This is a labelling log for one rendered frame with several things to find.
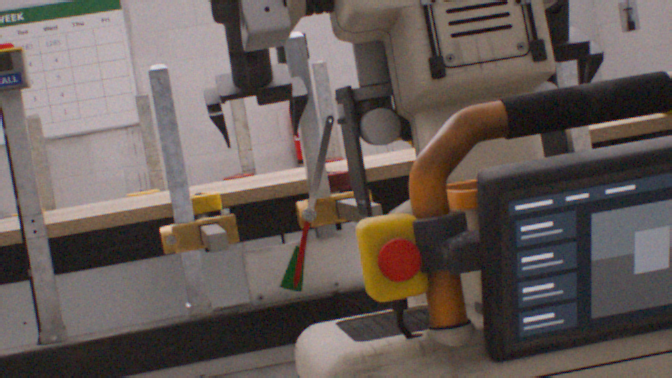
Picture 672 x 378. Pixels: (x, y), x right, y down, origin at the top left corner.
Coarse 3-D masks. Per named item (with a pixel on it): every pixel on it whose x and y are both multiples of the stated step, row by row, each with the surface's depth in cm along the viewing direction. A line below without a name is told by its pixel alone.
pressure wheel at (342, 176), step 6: (330, 174) 254; (336, 174) 254; (342, 174) 254; (348, 174) 256; (330, 180) 254; (336, 180) 254; (342, 180) 254; (348, 180) 255; (330, 186) 254; (336, 186) 254; (342, 186) 254; (348, 186) 255; (330, 192) 256; (336, 192) 257; (336, 228) 258
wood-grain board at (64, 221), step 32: (608, 128) 274; (640, 128) 275; (384, 160) 292; (160, 192) 324; (192, 192) 291; (224, 192) 263; (256, 192) 264; (288, 192) 265; (0, 224) 293; (64, 224) 258; (96, 224) 259; (128, 224) 260
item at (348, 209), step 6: (342, 204) 238; (348, 204) 231; (354, 204) 227; (372, 204) 220; (378, 204) 217; (342, 210) 239; (348, 210) 232; (354, 210) 226; (372, 210) 217; (378, 210) 217; (342, 216) 240; (348, 216) 233; (354, 216) 227; (360, 216) 221; (366, 216) 217; (372, 216) 217
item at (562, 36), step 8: (560, 8) 189; (568, 8) 190; (552, 16) 189; (560, 16) 189; (568, 16) 191; (552, 24) 189; (560, 24) 190; (568, 24) 191; (552, 32) 190; (560, 32) 190; (568, 32) 191; (576, 32) 194; (552, 40) 190; (560, 40) 191; (568, 40) 192; (576, 40) 191; (584, 40) 191; (552, 48) 190; (560, 48) 191
